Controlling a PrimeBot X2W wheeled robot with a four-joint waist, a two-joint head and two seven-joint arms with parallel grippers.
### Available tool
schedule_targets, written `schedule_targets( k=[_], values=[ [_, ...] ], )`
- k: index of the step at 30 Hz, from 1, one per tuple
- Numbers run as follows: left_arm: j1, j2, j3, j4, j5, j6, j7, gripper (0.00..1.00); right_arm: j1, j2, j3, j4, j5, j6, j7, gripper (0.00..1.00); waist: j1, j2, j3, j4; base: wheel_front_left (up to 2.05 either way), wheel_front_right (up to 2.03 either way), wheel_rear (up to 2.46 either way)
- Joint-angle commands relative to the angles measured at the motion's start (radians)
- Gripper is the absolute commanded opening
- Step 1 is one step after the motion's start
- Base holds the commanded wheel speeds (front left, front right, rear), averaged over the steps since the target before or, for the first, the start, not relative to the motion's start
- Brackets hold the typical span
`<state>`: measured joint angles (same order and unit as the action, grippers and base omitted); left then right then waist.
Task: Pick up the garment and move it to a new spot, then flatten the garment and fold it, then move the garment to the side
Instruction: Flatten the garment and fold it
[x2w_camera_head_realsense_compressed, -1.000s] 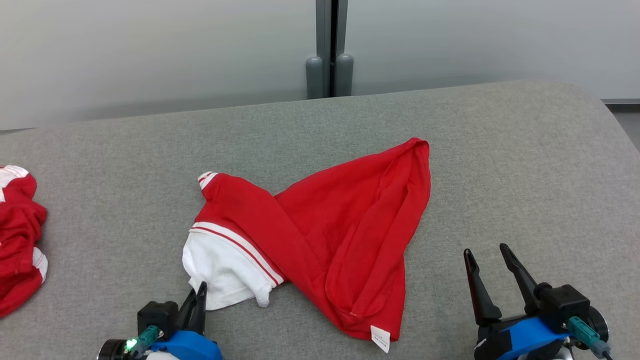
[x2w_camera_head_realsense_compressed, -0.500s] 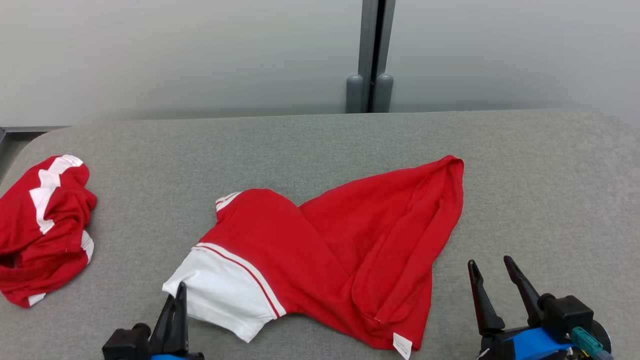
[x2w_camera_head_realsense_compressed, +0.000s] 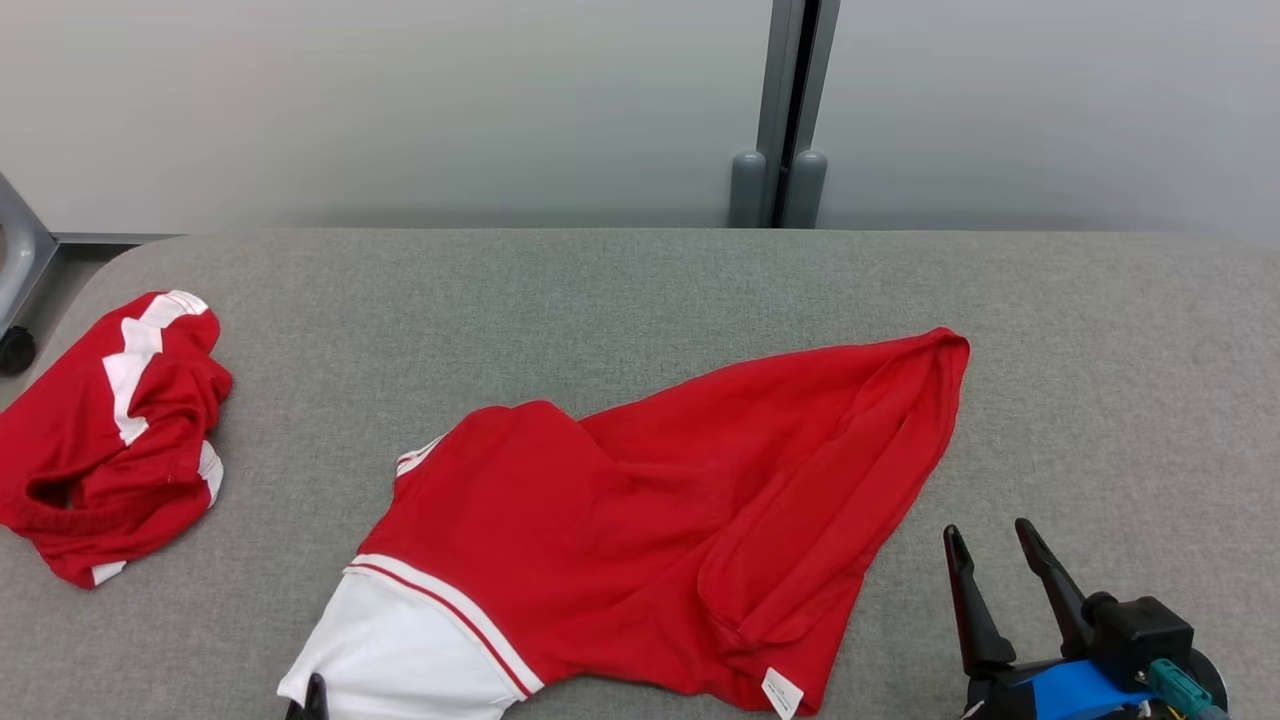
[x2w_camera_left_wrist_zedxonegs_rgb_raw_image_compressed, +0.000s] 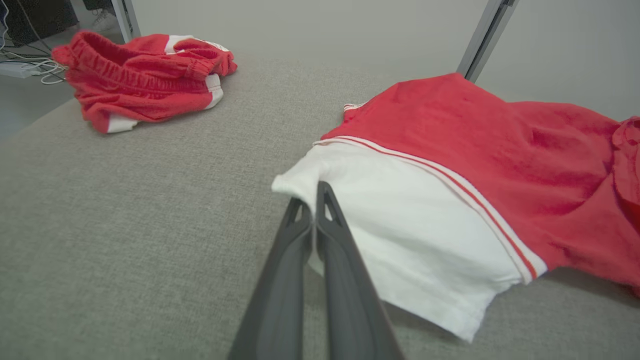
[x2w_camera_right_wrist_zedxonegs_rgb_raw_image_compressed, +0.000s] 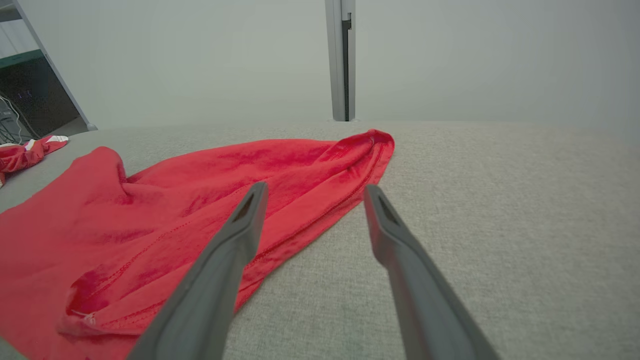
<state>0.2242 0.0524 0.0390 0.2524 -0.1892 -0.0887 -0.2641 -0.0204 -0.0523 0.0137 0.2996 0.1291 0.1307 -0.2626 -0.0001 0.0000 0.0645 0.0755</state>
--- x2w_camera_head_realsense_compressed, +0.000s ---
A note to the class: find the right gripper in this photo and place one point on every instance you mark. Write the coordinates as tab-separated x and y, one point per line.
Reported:
1000	695

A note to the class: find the red shorts with white stripe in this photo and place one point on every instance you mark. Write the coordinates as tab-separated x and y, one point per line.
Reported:
90	470

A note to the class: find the red white jersey shirt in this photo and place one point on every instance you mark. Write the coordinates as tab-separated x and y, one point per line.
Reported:
650	540

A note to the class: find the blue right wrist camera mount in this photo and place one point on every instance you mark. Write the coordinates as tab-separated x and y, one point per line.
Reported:
1085	692

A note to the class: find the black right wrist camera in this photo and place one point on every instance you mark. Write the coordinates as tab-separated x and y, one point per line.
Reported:
1145	630

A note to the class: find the teal right camera connector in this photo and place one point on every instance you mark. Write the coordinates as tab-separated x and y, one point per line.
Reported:
1180	688

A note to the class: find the grey frame with black caster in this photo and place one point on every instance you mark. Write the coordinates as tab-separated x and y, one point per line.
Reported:
20	260

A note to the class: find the grey double partition post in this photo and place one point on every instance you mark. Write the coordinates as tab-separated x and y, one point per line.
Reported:
785	100

